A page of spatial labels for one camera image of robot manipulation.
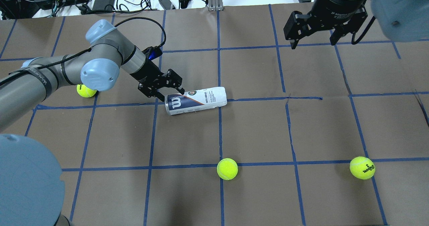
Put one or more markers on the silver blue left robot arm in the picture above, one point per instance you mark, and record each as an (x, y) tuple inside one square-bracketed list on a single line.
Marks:
[(96, 67)]

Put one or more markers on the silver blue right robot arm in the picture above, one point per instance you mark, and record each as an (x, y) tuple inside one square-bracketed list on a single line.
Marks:
[(399, 20)]

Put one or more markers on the yellow tennis ball near base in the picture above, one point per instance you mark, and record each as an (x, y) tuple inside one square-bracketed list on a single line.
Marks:
[(84, 91)]

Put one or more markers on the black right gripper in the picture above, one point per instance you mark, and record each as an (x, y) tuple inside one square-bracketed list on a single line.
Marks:
[(335, 5)]

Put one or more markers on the yellow tennis ball front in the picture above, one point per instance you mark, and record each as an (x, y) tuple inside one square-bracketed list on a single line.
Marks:
[(227, 169)]

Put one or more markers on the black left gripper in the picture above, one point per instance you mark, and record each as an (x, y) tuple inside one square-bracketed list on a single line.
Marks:
[(144, 70)]

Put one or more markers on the white blue tennis ball can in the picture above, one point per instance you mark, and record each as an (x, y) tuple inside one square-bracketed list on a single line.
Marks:
[(196, 100)]

